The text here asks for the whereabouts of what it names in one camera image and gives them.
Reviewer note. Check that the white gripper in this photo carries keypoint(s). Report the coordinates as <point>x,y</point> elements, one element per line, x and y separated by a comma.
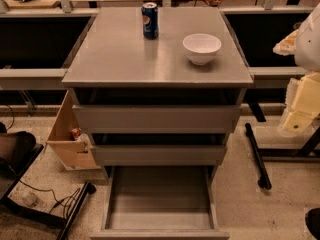
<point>308,44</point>

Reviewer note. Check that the grey bottom drawer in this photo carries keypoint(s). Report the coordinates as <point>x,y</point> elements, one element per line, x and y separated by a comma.
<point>159,203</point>

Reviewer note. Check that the grey drawer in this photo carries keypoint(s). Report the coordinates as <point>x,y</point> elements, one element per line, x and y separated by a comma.
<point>158,149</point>
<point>157,110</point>
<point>159,203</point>

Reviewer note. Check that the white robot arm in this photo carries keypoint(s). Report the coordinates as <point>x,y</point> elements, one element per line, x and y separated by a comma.
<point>307,53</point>

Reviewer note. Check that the grey drawer cabinet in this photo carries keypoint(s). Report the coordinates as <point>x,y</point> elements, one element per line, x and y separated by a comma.
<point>115,54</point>

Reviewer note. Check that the grey top drawer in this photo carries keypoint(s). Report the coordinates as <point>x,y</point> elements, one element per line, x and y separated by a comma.
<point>157,110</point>

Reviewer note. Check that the grey middle drawer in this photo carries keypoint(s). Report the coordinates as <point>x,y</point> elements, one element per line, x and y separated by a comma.
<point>158,149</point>

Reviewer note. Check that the white ceramic bowl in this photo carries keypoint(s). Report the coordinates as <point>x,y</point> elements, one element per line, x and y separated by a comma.
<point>200,48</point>

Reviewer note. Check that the blue Pepsi can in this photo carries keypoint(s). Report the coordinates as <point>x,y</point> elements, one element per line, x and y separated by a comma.
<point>149,12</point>

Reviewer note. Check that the snack packet in box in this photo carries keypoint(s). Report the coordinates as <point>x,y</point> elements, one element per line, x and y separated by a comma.
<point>79,136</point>

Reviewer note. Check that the wooden side box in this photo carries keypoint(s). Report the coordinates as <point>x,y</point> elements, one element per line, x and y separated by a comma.
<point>74,155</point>

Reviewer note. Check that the brown leather bag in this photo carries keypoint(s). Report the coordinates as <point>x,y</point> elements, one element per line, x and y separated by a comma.
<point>15,150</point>

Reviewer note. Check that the clear plastic bottle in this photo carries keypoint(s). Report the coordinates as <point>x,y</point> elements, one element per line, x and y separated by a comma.
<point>31,200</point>

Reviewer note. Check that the black table leg frame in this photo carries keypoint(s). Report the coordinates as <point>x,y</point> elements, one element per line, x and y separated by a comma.
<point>308,153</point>

